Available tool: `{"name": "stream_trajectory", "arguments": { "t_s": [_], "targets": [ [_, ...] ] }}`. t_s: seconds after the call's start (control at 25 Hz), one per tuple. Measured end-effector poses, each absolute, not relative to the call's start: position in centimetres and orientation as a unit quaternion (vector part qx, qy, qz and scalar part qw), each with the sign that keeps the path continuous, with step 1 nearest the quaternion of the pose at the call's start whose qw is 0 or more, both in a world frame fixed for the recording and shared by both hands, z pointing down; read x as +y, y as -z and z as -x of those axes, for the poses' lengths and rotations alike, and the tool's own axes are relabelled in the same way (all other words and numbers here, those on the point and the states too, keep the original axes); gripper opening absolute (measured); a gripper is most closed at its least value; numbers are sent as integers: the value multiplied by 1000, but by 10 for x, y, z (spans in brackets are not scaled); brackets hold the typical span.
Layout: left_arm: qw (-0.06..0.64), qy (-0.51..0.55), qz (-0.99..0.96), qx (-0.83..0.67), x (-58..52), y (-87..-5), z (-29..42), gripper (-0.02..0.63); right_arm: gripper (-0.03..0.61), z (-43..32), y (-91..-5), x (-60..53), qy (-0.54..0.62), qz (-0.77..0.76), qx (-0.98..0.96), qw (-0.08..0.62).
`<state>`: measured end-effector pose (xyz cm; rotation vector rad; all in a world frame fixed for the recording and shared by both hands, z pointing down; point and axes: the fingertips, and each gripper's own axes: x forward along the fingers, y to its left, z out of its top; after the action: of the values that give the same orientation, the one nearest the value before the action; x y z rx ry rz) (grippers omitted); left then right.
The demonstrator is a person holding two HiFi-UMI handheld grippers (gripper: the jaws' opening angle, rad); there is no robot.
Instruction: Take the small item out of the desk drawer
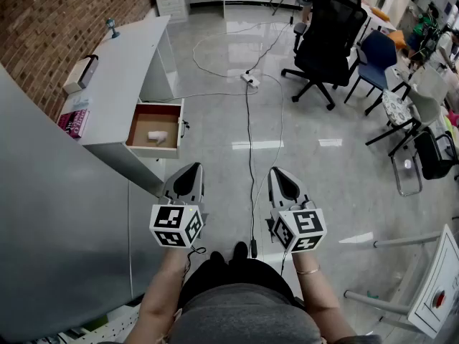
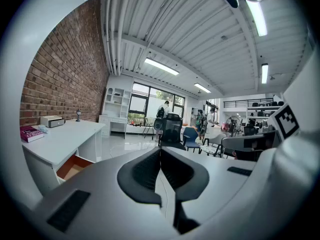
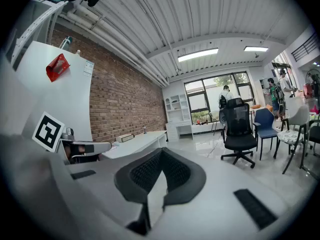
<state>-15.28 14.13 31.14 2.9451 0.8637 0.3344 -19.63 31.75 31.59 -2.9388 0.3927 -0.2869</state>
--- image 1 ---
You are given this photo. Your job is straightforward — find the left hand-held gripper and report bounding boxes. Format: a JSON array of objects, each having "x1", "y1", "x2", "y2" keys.
[{"x1": 149, "y1": 162, "x2": 209, "y2": 251}]

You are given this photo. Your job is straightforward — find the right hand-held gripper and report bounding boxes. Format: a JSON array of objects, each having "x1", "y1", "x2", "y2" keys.
[{"x1": 265, "y1": 167, "x2": 328, "y2": 254}]

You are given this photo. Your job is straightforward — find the white object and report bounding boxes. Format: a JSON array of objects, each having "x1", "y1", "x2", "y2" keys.
[{"x1": 147, "y1": 130, "x2": 169, "y2": 146}]

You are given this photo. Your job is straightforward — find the white drawer with brown inside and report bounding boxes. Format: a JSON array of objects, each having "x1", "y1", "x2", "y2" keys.
[{"x1": 125, "y1": 98, "x2": 186, "y2": 160}]

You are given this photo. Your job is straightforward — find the person's left forearm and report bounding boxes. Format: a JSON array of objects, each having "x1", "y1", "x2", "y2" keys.
[{"x1": 123, "y1": 245, "x2": 193, "y2": 344}]

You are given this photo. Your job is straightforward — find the person's right forearm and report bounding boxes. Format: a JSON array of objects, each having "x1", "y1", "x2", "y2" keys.
[{"x1": 290, "y1": 249, "x2": 359, "y2": 340}]

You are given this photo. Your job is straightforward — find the person's right black shoe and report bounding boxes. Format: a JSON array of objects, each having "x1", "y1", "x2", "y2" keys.
[{"x1": 232, "y1": 241, "x2": 249, "y2": 262}]

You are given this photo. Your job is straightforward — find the person's black trousers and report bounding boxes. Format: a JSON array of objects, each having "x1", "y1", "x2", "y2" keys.
[{"x1": 179, "y1": 251, "x2": 306, "y2": 311}]

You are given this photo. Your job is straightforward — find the white power strip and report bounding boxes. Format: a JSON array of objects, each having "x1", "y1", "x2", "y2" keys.
[{"x1": 240, "y1": 70, "x2": 261, "y2": 87}]

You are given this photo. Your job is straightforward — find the pink book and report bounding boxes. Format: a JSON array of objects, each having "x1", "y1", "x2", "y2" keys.
[{"x1": 57, "y1": 109, "x2": 90, "y2": 138}]

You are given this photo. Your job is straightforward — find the grey refrigerator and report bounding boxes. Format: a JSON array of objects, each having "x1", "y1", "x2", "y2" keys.
[{"x1": 0, "y1": 62, "x2": 168, "y2": 343}]

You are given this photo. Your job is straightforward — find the patterned seat cushion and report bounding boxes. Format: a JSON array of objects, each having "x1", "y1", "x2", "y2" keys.
[{"x1": 381, "y1": 88, "x2": 413, "y2": 125}]

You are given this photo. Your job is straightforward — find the white desktop organizer box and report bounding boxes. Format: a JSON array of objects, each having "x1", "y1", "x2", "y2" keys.
[{"x1": 63, "y1": 54, "x2": 100, "y2": 93}]

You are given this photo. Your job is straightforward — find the blue chair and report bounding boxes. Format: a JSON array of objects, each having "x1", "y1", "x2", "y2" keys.
[{"x1": 344, "y1": 29, "x2": 412, "y2": 116}]

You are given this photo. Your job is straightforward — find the black mesh office chair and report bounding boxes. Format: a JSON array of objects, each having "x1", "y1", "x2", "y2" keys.
[{"x1": 281, "y1": 0, "x2": 369, "y2": 111}]

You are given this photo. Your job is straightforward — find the white storage rack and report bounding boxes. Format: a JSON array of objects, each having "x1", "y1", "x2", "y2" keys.
[{"x1": 46, "y1": 301, "x2": 144, "y2": 344}]

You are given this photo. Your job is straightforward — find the grey plastic chair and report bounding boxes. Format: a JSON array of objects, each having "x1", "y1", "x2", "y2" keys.
[{"x1": 365, "y1": 66, "x2": 451, "y2": 157}]

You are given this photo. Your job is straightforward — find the small teal lamp figurine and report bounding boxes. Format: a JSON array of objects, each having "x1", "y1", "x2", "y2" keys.
[{"x1": 105, "y1": 18, "x2": 121, "y2": 39}]

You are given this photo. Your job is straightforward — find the white control box stand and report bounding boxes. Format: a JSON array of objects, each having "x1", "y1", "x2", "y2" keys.
[{"x1": 344, "y1": 224, "x2": 459, "y2": 339}]

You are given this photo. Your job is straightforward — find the orange cushion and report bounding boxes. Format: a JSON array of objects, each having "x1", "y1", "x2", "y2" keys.
[
  {"x1": 371, "y1": 7, "x2": 391, "y2": 23},
  {"x1": 389, "y1": 29, "x2": 409, "y2": 49}
]

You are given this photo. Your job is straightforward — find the long white floor cable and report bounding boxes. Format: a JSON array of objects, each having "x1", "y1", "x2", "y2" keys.
[{"x1": 250, "y1": 73, "x2": 286, "y2": 229}]

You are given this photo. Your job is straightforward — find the white cable under desk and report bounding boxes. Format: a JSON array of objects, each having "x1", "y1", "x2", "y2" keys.
[{"x1": 168, "y1": 84, "x2": 259, "y2": 103}]

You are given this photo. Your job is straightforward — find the looped white floor cable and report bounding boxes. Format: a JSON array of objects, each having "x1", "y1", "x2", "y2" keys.
[{"x1": 192, "y1": 21, "x2": 288, "y2": 80}]

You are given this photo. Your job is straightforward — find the thin black floor cable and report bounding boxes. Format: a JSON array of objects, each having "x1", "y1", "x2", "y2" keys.
[{"x1": 247, "y1": 12, "x2": 295, "y2": 73}]

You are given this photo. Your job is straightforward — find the black chair with chrome frame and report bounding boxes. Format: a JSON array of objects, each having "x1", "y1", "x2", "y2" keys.
[{"x1": 390, "y1": 127, "x2": 459, "y2": 196}]

